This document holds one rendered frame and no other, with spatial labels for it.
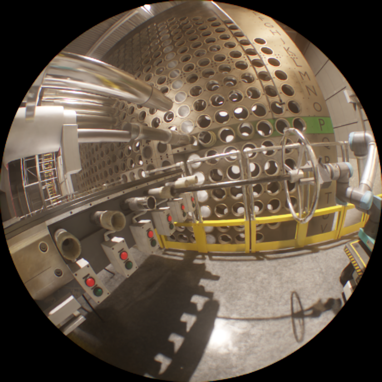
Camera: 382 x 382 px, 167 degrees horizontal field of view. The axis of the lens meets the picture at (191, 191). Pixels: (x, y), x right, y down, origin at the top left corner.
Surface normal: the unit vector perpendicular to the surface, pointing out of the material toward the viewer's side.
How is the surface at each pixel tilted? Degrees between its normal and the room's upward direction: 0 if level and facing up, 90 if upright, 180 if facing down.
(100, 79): 146
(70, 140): 90
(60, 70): 139
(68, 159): 90
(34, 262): 90
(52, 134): 132
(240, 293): 0
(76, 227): 90
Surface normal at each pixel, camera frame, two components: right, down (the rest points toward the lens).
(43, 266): 0.90, -0.11
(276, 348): -0.21, -0.96
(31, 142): 0.76, 0.64
